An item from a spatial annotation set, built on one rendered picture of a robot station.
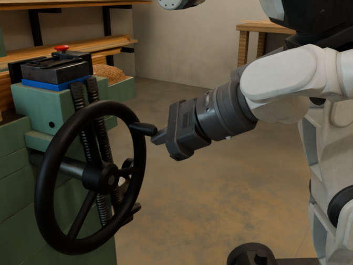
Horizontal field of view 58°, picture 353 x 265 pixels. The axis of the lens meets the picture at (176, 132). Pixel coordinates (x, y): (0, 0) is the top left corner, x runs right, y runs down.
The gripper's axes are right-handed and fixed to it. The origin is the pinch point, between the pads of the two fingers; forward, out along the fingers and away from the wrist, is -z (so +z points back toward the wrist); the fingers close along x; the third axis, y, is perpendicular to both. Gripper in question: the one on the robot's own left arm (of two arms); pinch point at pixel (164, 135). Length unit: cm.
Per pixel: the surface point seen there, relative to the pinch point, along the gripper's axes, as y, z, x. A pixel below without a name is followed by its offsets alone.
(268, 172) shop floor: -150, -48, 67
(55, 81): 19.9, -9.7, 4.5
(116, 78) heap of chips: 0.4, -21.1, 25.9
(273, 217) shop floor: -126, -36, 27
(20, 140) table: 17.6, -22.4, -2.6
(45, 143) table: 15.0, -16.9, -3.7
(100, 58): 1, -32, 40
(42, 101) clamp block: 19.3, -14.1, 2.4
